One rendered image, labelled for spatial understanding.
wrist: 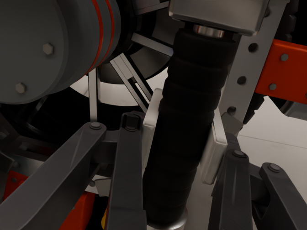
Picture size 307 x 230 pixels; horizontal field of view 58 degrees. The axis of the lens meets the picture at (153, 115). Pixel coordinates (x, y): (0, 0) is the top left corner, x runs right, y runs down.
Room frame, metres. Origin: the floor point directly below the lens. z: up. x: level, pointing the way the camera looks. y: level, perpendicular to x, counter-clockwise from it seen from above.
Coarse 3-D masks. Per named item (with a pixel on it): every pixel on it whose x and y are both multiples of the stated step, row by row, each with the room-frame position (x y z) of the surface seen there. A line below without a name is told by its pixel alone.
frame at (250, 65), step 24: (288, 0) 0.37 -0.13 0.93; (264, 24) 0.37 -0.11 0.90; (240, 48) 0.37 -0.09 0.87; (264, 48) 0.37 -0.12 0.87; (240, 72) 0.37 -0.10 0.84; (240, 96) 0.37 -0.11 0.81; (0, 120) 0.43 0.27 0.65; (240, 120) 0.37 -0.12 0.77; (0, 144) 0.39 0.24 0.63; (24, 144) 0.42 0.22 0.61; (48, 144) 0.43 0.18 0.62; (0, 168) 0.38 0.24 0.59; (24, 168) 0.38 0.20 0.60; (144, 168) 0.37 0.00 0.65; (96, 192) 0.38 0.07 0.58
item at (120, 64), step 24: (120, 0) 0.52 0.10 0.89; (144, 0) 0.48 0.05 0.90; (168, 0) 0.48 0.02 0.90; (120, 48) 0.48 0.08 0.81; (168, 48) 0.48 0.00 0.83; (96, 72) 0.48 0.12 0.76; (120, 72) 0.48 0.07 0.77; (48, 96) 0.49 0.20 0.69; (72, 96) 0.66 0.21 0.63; (96, 96) 0.48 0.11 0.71; (24, 120) 0.47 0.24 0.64; (48, 120) 0.51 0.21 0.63; (72, 120) 0.55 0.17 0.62; (96, 120) 0.48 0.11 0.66; (120, 120) 0.59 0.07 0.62
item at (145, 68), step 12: (156, 12) 0.63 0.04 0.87; (144, 24) 0.61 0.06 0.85; (156, 24) 0.63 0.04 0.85; (168, 24) 0.63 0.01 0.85; (180, 24) 0.63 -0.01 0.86; (156, 36) 0.63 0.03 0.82; (168, 36) 0.63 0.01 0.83; (132, 48) 0.64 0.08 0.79; (144, 48) 0.64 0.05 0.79; (144, 60) 0.63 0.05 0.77; (156, 60) 0.63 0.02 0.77; (168, 60) 0.63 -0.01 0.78; (108, 72) 0.64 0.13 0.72; (144, 72) 0.63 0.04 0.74; (156, 72) 0.63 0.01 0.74
